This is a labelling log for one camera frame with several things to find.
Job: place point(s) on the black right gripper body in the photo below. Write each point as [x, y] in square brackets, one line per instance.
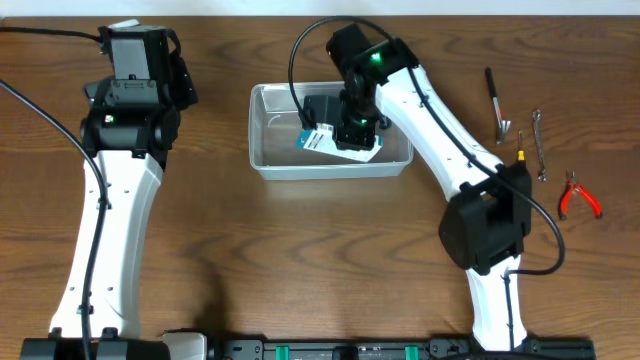
[358, 122]

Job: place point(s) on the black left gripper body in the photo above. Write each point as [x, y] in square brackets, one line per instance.
[174, 93]

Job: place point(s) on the blue white cardboard box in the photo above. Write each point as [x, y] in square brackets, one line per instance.
[321, 140]

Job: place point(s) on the clear plastic container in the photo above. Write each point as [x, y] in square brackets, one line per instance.
[273, 132]

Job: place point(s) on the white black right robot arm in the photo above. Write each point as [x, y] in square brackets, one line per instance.
[487, 216]

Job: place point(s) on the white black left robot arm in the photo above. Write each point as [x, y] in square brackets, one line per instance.
[125, 139]

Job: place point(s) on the black yellow screwdriver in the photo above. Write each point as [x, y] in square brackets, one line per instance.
[520, 148]

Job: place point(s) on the silver wrench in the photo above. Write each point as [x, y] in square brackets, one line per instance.
[536, 118]

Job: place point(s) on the small black-handled hammer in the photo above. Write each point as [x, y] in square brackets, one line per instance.
[503, 125]

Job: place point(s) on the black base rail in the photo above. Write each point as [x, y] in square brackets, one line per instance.
[452, 348]

